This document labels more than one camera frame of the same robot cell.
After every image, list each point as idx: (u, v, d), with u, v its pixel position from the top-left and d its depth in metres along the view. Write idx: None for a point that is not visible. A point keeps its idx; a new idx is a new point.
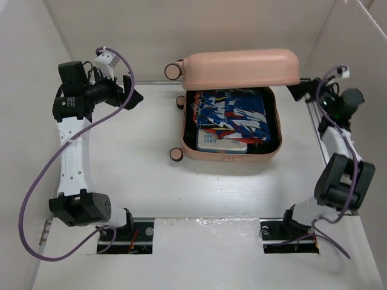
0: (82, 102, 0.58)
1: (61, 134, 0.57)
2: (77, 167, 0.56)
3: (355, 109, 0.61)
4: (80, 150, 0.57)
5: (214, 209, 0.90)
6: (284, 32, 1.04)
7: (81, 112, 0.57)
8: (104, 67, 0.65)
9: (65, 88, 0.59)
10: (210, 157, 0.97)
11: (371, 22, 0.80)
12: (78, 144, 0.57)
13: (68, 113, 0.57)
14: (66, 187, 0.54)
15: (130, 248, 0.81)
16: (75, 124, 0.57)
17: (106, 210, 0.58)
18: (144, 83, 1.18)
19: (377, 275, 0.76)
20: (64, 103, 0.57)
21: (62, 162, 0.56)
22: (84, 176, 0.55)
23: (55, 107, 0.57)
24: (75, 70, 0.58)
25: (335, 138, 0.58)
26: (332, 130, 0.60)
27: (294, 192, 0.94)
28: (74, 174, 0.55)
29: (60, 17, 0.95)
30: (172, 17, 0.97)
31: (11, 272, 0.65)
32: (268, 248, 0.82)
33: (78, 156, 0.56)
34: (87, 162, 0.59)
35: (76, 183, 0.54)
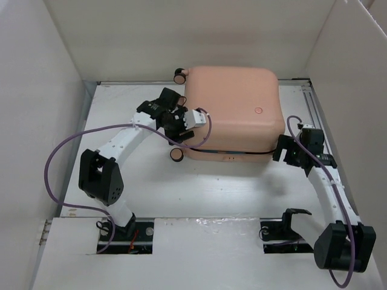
0: (161, 112, 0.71)
1: (132, 118, 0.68)
2: (123, 143, 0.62)
3: (320, 136, 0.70)
4: (133, 134, 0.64)
5: (215, 209, 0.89)
6: (285, 33, 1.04)
7: (155, 115, 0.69)
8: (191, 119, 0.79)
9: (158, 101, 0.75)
10: (210, 157, 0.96)
11: (371, 22, 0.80)
12: (137, 130, 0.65)
13: (147, 110, 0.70)
14: (106, 151, 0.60)
15: (130, 248, 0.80)
16: (147, 119, 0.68)
17: (113, 196, 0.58)
18: (144, 83, 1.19)
19: (377, 276, 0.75)
20: (150, 104, 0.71)
21: (117, 134, 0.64)
22: (120, 151, 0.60)
23: (142, 104, 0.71)
24: (174, 96, 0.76)
25: (324, 186, 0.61)
26: (318, 173, 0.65)
27: (294, 192, 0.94)
28: (117, 145, 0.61)
29: (60, 17, 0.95)
30: (173, 17, 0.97)
31: (11, 272, 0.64)
32: (268, 248, 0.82)
33: (129, 136, 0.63)
34: (130, 150, 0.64)
35: (113, 151, 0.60)
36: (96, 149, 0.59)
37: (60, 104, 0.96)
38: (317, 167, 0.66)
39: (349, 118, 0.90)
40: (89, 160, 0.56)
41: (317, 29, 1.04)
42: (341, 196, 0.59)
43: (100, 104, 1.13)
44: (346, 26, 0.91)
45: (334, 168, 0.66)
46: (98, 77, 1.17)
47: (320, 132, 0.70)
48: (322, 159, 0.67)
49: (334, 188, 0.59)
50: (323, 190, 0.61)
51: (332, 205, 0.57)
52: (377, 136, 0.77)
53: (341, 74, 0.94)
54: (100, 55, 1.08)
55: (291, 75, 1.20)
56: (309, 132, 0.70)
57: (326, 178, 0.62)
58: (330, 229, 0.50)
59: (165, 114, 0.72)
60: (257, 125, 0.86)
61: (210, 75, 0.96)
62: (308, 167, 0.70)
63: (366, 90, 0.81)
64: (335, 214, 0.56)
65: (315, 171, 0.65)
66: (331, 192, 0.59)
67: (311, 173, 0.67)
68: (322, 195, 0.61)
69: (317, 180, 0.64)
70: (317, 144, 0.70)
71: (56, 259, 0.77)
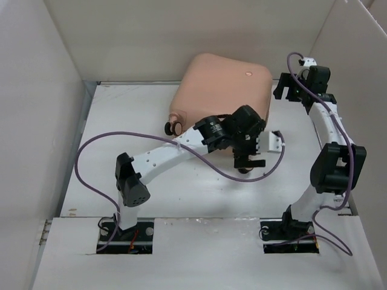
0: (218, 137, 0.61)
1: (182, 135, 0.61)
2: (157, 161, 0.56)
3: (325, 73, 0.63)
4: (172, 154, 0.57)
5: (214, 208, 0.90)
6: (285, 33, 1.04)
7: (209, 141, 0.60)
8: (264, 141, 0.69)
9: (229, 120, 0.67)
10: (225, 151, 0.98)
11: (371, 20, 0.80)
12: (179, 151, 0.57)
13: (204, 130, 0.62)
14: (138, 162, 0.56)
15: (130, 248, 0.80)
16: (198, 141, 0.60)
17: (135, 202, 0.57)
18: (144, 83, 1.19)
19: (377, 275, 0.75)
20: (212, 124, 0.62)
21: (158, 148, 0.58)
22: (150, 170, 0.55)
23: (204, 119, 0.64)
24: (248, 121, 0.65)
25: (323, 116, 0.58)
26: (317, 106, 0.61)
27: (294, 191, 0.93)
28: (150, 161, 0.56)
29: (60, 17, 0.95)
30: (173, 17, 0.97)
31: (10, 272, 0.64)
32: (268, 248, 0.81)
33: (167, 156, 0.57)
34: (166, 166, 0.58)
35: (143, 167, 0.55)
36: (130, 156, 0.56)
37: (60, 105, 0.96)
38: (317, 103, 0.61)
39: (349, 117, 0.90)
40: (121, 164, 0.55)
41: (317, 29, 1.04)
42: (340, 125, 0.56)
43: (100, 104, 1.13)
44: (346, 25, 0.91)
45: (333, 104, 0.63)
46: (99, 77, 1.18)
47: (326, 71, 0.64)
48: (323, 96, 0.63)
49: (334, 118, 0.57)
50: (321, 122, 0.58)
51: (329, 130, 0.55)
52: (377, 136, 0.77)
53: (341, 74, 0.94)
54: (100, 54, 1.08)
55: None
56: (315, 71, 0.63)
57: (326, 111, 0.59)
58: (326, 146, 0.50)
59: (225, 139, 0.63)
60: (258, 82, 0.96)
61: (205, 74, 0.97)
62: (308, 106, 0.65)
63: (365, 89, 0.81)
64: (331, 137, 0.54)
65: (315, 107, 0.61)
66: (329, 122, 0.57)
67: (311, 110, 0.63)
68: (320, 127, 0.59)
69: (315, 113, 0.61)
70: (322, 83, 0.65)
71: (56, 258, 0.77)
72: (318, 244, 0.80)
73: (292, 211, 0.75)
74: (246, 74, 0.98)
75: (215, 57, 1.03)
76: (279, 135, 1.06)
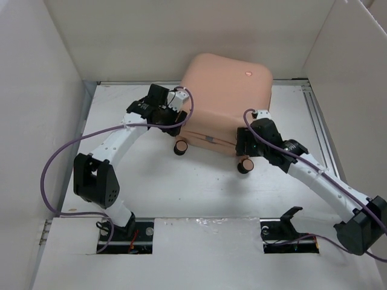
0: (150, 112, 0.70)
1: (123, 120, 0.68)
2: (115, 145, 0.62)
3: (270, 125, 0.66)
4: (126, 135, 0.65)
5: (215, 209, 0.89)
6: (285, 33, 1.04)
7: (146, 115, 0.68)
8: (176, 100, 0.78)
9: (148, 99, 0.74)
10: (226, 151, 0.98)
11: (370, 20, 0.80)
12: (129, 130, 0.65)
13: (136, 110, 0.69)
14: (98, 153, 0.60)
15: (130, 248, 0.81)
16: (138, 119, 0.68)
17: (110, 199, 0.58)
18: (144, 83, 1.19)
19: (377, 275, 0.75)
20: (139, 104, 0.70)
21: (109, 137, 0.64)
22: (113, 153, 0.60)
23: (132, 104, 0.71)
24: (162, 93, 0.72)
25: (317, 180, 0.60)
26: (301, 168, 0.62)
27: (293, 191, 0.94)
28: (109, 147, 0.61)
29: (60, 17, 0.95)
30: (173, 17, 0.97)
31: (10, 273, 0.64)
32: (268, 248, 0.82)
33: (121, 138, 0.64)
34: (123, 151, 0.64)
35: (106, 153, 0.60)
36: (89, 153, 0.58)
37: (60, 105, 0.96)
38: (295, 162, 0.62)
39: (348, 117, 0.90)
40: (83, 164, 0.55)
41: (317, 29, 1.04)
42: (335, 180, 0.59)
43: (100, 104, 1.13)
44: (345, 25, 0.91)
45: (307, 154, 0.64)
46: (99, 77, 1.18)
47: (271, 123, 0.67)
48: (291, 148, 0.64)
49: (326, 177, 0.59)
50: (320, 185, 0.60)
51: (337, 195, 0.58)
52: (377, 136, 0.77)
53: (341, 74, 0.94)
54: (99, 55, 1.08)
55: (290, 75, 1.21)
56: (263, 129, 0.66)
57: (312, 170, 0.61)
58: (358, 225, 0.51)
59: (156, 113, 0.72)
60: (259, 81, 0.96)
61: (205, 74, 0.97)
62: (283, 164, 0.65)
63: (364, 89, 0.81)
64: (346, 205, 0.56)
65: (296, 167, 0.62)
66: (326, 183, 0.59)
67: (292, 170, 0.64)
68: (317, 187, 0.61)
69: (302, 174, 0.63)
70: (274, 135, 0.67)
71: (56, 258, 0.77)
72: (318, 244, 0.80)
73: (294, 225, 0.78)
74: (246, 74, 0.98)
75: (215, 57, 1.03)
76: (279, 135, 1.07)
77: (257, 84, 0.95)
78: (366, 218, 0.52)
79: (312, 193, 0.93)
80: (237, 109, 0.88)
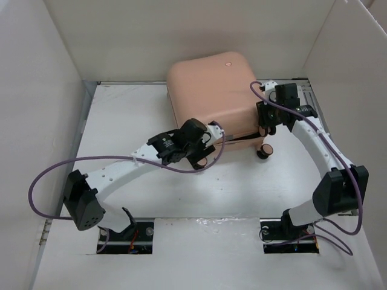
0: (171, 151, 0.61)
1: (137, 150, 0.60)
2: (113, 176, 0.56)
3: (291, 87, 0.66)
4: (130, 169, 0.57)
5: (215, 209, 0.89)
6: (285, 33, 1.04)
7: (163, 155, 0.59)
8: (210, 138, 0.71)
9: (178, 133, 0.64)
10: (242, 145, 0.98)
11: (370, 19, 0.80)
12: (136, 165, 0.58)
13: (157, 147, 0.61)
14: (94, 179, 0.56)
15: (130, 248, 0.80)
16: (153, 156, 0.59)
17: (87, 223, 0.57)
18: (144, 83, 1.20)
19: (377, 275, 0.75)
20: (164, 139, 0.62)
21: (114, 165, 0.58)
22: (106, 185, 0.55)
23: (155, 136, 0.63)
24: (194, 133, 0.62)
25: (311, 138, 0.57)
26: (303, 125, 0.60)
27: (294, 191, 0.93)
28: (107, 177, 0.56)
29: (60, 17, 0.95)
30: (173, 17, 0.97)
31: (10, 273, 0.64)
32: (268, 248, 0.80)
33: (123, 171, 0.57)
34: (122, 182, 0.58)
35: (99, 182, 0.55)
36: (84, 173, 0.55)
37: (60, 105, 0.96)
38: (300, 120, 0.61)
39: (349, 118, 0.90)
40: (74, 182, 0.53)
41: (317, 29, 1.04)
42: (331, 144, 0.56)
43: (100, 104, 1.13)
44: (345, 25, 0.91)
45: (315, 118, 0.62)
46: (99, 77, 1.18)
47: (294, 84, 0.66)
48: (302, 111, 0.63)
49: (322, 137, 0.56)
50: (312, 143, 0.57)
51: (324, 154, 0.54)
52: (377, 136, 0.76)
53: (341, 74, 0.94)
54: (100, 55, 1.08)
55: (290, 75, 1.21)
56: (283, 87, 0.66)
57: (312, 129, 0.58)
58: (329, 179, 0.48)
59: (177, 154, 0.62)
60: (237, 67, 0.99)
61: (187, 81, 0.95)
62: (289, 122, 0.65)
63: (364, 89, 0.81)
64: (328, 162, 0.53)
65: (299, 125, 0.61)
66: (320, 142, 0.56)
67: (295, 128, 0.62)
68: (310, 147, 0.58)
69: (302, 133, 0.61)
70: (293, 98, 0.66)
71: (56, 258, 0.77)
72: (318, 244, 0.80)
73: (292, 217, 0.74)
74: (225, 65, 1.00)
75: (188, 61, 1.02)
76: (279, 135, 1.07)
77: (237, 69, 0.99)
78: (341, 177, 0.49)
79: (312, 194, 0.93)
80: (234, 100, 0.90)
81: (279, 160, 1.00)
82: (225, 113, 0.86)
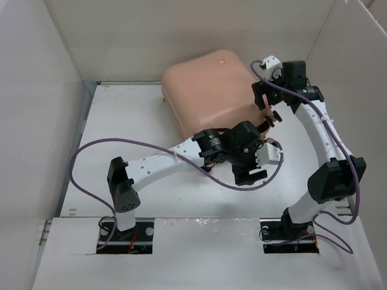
0: (216, 151, 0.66)
1: (181, 145, 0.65)
2: (152, 168, 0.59)
3: (299, 66, 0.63)
4: (169, 164, 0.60)
5: (215, 209, 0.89)
6: (285, 32, 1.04)
7: (207, 154, 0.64)
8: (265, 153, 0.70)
9: (228, 135, 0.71)
10: None
11: (370, 19, 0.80)
12: (175, 161, 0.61)
13: (199, 144, 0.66)
14: (133, 168, 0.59)
15: (130, 248, 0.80)
16: (195, 153, 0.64)
17: (124, 208, 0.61)
18: (144, 83, 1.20)
19: (377, 275, 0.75)
20: (211, 138, 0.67)
21: (155, 157, 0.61)
22: (142, 176, 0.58)
23: (203, 132, 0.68)
24: (247, 136, 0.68)
25: (314, 124, 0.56)
26: (308, 110, 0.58)
27: (294, 191, 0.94)
28: (145, 168, 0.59)
29: (60, 17, 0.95)
30: (173, 17, 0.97)
31: (10, 273, 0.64)
32: (268, 248, 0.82)
33: (161, 165, 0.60)
34: (160, 174, 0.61)
35: (137, 173, 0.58)
36: (125, 161, 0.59)
37: (60, 104, 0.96)
38: (305, 104, 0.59)
39: (349, 118, 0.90)
40: (114, 168, 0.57)
41: (317, 29, 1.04)
42: (333, 132, 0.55)
43: (100, 104, 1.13)
44: (345, 25, 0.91)
45: (321, 103, 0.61)
46: (99, 77, 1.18)
47: (301, 63, 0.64)
48: (309, 93, 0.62)
49: (326, 124, 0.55)
50: (314, 130, 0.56)
51: (325, 142, 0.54)
52: (377, 136, 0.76)
53: (341, 74, 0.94)
54: (99, 54, 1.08)
55: None
56: (291, 66, 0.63)
57: (316, 115, 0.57)
58: (328, 170, 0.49)
59: (222, 154, 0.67)
60: (230, 63, 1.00)
61: (184, 84, 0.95)
62: (294, 104, 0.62)
63: (365, 89, 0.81)
64: (328, 151, 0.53)
65: (303, 109, 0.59)
66: (323, 130, 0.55)
67: (299, 111, 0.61)
68: (312, 132, 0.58)
69: (305, 118, 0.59)
70: (300, 77, 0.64)
71: (56, 258, 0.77)
72: (318, 244, 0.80)
73: (292, 215, 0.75)
74: (219, 63, 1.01)
75: (182, 64, 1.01)
76: (278, 135, 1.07)
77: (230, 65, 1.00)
78: (338, 167, 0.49)
79: None
80: (233, 98, 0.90)
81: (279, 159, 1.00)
82: (225, 113, 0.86)
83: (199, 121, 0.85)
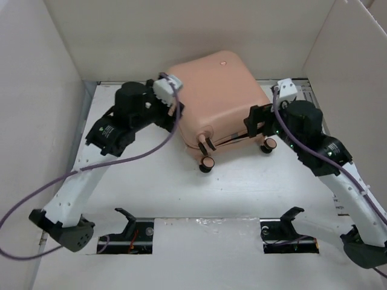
0: (113, 138, 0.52)
1: (81, 157, 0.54)
2: (69, 199, 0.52)
3: (320, 116, 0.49)
4: (81, 185, 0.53)
5: (215, 209, 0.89)
6: (285, 33, 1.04)
7: (107, 148, 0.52)
8: (164, 95, 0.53)
9: (117, 113, 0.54)
10: (247, 142, 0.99)
11: (370, 19, 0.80)
12: (84, 177, 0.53)
13: (99, 142, 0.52)
14: (51, 212, 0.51)
15: (130, 248, 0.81)
16: (97, 155, 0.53)
17: (80, 243, 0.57)
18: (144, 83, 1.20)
19: (377, 275, 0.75)
20: (101, 128, 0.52)
21: (63, 186, 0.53)
22: (66, 212, 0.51)
23: (92, 130, 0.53)
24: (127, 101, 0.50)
25: (356, 200, 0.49)
26: (342, 181, 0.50)
27: (294, 191, 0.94)
28: (63, 204, 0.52)
29: (60, 17, 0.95)
30: (172, 17, 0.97)
31: (9, 273, 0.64)
32: (268, 248, 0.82)
33: (75, 190, 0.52)
34: (84, 197, 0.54)
35: (58, 214, 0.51)
36: (42, 210, 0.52)
37: (60, 104, 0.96)
38: (336, 173, 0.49)
39: (348, 118, 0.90)
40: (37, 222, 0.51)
41: (317, 29, 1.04)
42: (375, 203, 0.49)
43: (100, 104, 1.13)
44: (345, 25, 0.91)
45: (350, 164, 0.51)
46: (99, 77, 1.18)
47: (318, 113, 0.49)
48: (334, 154, 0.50)
49: (368, 200, 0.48)
50: (355, 206, 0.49)
51: (372, 221, 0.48)
52: (377, 136, 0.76)
53: (341, 74, 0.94)
54: (99, 55, 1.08)
55: (290, 75, 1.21)
56: (307, 121, 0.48)
57: (354, 187, 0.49)
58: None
59: (124, 135, 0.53)
60: (231, 64, 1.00)
61: (185, 85, 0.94)
62: (318, 168, 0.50)
63: (364, 89, 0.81)
64: (379, 234, 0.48)
65: (337, 180, 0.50)
66: (364, 205, 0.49)
67: (326, 178, 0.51)
68: (351, 205, 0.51)
69: (339, 188, 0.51)
70: (317, 131, 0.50)
71: (56, 258, 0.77)
72: (318, 244, 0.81)
73: (294, 226, 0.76)
74: (221, 64, 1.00)
75: (183, 65, 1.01)
76: None
77: (231, 67, 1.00)
78: None
79: (312, 194, 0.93)
80: (234, 99, 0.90)
81: (280, 160, 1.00)
82: (226, 115, 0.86)
83: (201, 122, 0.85)
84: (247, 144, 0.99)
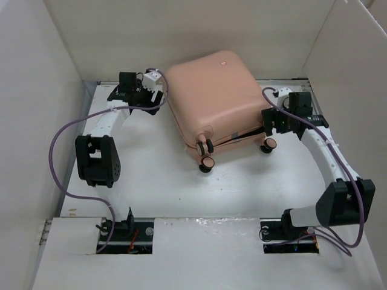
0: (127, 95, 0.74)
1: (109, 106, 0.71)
2: (109, 124, 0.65)
3: (307, 95, 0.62)
4: (114, 115, 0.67)
5: (215, 209, 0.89)
6: (285, 33, 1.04)
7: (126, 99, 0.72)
8: (149, 81, 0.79)
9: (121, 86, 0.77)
10: (247, 142, 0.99)
11: (370, 19, 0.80)
12: (116, 112, 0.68)
13: (117, 98, 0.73)
14: (96, 132, 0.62)
15: (130, 248, 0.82)
16: (120, 103, 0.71)
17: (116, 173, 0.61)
18: None
19: (377, 275, 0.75)
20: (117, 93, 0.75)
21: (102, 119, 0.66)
22: (108, 131, 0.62)
23: (110, 95, 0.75)
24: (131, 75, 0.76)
25: (320, 146, 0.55)
26: (312, 134, 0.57)
27: (294, 191, 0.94)
28: (105, 126, 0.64)
29: (60, 17, 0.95)
30: (172, 17, 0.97)
31: (10, 273, 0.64)
32: (268, 248, 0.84)
33: (112, 118, 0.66)
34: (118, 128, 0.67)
35: (101, 132, 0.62)
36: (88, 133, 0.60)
37: (60, 104, 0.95)
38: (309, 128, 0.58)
39: (349, 118, 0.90)
40: (84, 143, 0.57)
41: (316, 29, 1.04)
42: (339, 154, 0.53)
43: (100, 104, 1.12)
44: (345, 25, 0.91)
45: (326, 128, 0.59)
46: (99, 77, 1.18)
47: (307, 93, 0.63)
48: (314, 119, 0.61)
49: (331, 147, 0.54)
50: (319, 153, 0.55)
51: (331, 164, 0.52)
52: (377, 136, 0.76)
53: (340, 74, 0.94)
54: (99, 55, 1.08)
55: (291, 75, 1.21)
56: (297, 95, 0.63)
57: (321, 139, 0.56)
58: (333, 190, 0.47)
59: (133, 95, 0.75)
60: (232, 65, 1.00)
61: (185, 84, 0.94)
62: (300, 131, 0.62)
63: (364, 89, 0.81)
64: (334, 173, 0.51)
65: (308, 133, 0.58)
66: (328, 152, 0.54)
67: (304, 136, 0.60)
68: (317, 155, 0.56)
69: (310, 142, 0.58)
70: (306, 106, 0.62)
71: (56, 258, 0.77)
72: (318, 244, 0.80)
73: (292, 218, 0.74)
74: (221, 64, 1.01)
75: (183, 65, 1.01)
76: (278, 135, 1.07)
77: (231, 67, 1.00)
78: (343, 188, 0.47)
79: (311, 193, 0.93)
80: (235, 99, 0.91)
81: (279, 159, 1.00)
82: (227, 114, 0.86)
83: (202, 121, 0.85)
84: (246, 143, 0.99)
